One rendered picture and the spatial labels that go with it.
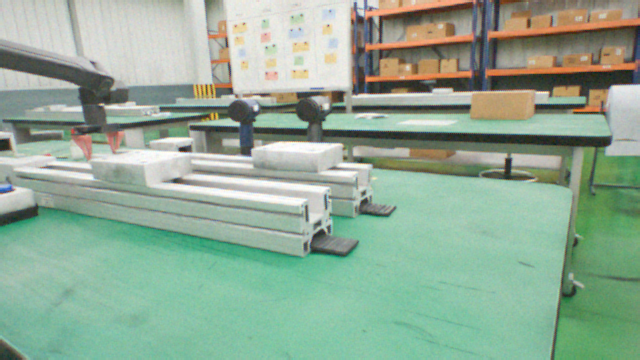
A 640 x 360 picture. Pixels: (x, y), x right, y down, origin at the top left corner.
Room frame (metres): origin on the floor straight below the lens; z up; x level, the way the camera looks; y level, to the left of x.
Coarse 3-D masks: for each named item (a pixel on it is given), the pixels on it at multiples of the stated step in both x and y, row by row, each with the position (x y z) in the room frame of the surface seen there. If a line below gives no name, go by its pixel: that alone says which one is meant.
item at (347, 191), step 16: (192, 160) 0.94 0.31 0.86; (208, 160) 0.98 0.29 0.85; (224, 160) 0.96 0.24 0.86; (240, 160) 0.93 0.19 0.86; (224, 176) 0.86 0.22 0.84; (240, 176) 0.85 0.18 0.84; (256, 176) 0.83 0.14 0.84; (272, 176) 0.81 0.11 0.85; (288, 176) 0.78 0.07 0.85; (304, 176) 0.76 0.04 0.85; (320, 176) 0.74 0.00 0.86; (336, 176) 0.73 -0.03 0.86; (352, 176) 0.71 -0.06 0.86; (368, 176) 0.78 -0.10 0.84; (336, 192) 0.73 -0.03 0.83; (352, 192) 0.71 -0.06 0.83; (368, 192) 0.78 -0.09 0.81; (336, 208) 0.73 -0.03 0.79; (352, 208) 0.71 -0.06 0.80
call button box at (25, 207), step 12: (0, 192) 0.79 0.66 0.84; (12, 192) 0.80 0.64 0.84; (24, 192) 0.80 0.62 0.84; (0, 204) 0.76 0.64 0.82; (12, 204) 0.78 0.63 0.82; (24, 204) 0.80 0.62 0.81; (36, 204) 0.85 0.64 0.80; (0, 216) 0.76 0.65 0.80; (12, 216) 0.78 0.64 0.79; (24, 216) 0.80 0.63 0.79
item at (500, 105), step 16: (272, 96) 5.59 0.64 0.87; (288, 96) 5.45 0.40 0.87; (480, 96) 2.34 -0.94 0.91; (496, 96) 2.29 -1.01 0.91; (512, 96) 2.24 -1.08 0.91; (528, 96) 2.20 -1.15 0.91; (480, 112) 2.34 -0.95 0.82; (496, 112) 2.28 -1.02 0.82; (512, 112) 2.23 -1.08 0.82; (528, 112) 2.23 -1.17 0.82
